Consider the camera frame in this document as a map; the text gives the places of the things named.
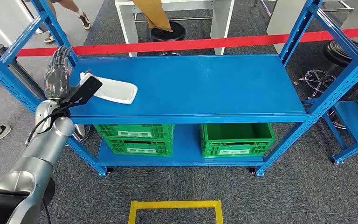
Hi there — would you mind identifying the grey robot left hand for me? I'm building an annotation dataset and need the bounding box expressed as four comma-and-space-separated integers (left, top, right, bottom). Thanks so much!
44, 45, 73, 100

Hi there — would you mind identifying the white plastic shell part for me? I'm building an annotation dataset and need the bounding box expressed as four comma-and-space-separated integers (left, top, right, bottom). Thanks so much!
79, 72, 138, 105

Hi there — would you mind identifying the blue metal shelf rack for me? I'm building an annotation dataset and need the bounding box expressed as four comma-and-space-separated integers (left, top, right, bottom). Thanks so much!
0, 0, 358, 177
301, 98, 358, 165

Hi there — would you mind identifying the white table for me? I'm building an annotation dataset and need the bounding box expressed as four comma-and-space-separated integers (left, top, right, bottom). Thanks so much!
115, 0, 235, 57
266, 0, 358, 53

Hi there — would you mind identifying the black round stool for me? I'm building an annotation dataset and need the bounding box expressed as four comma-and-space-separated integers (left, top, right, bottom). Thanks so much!
294, 39, 358, 99
150, 21, 186, 57

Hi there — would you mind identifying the red barrier belt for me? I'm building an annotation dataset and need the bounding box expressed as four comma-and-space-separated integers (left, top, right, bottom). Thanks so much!
0, 27, 358, 85

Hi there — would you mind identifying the open green plastic crate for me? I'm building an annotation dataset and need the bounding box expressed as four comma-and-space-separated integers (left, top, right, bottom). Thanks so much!
199, 123, 276, 159

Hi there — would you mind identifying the chrome stanchion post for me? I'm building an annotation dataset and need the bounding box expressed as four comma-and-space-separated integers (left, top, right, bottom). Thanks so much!
20, 0, 45, 35
0, 43, 92, 143

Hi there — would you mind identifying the black left wrist camera bracket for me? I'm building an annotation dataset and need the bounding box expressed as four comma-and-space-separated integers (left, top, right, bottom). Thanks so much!
62, 76, 103, 109

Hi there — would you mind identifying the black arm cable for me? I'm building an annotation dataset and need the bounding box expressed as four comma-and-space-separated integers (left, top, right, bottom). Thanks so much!
25, 103, 73, 146

